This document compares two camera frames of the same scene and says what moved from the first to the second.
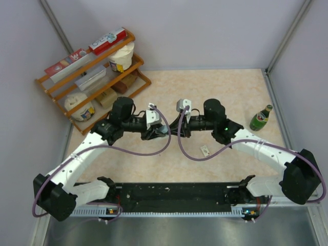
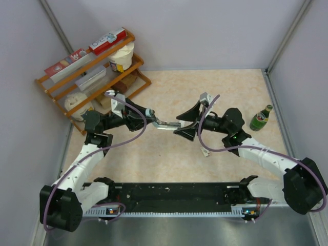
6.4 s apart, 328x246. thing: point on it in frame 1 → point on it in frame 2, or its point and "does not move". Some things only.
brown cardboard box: x=106 y=99 does not move
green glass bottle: x=259 y=120 does not move
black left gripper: x=153 y=132 → x=132 y=118
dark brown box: x=121 y=86 does not move
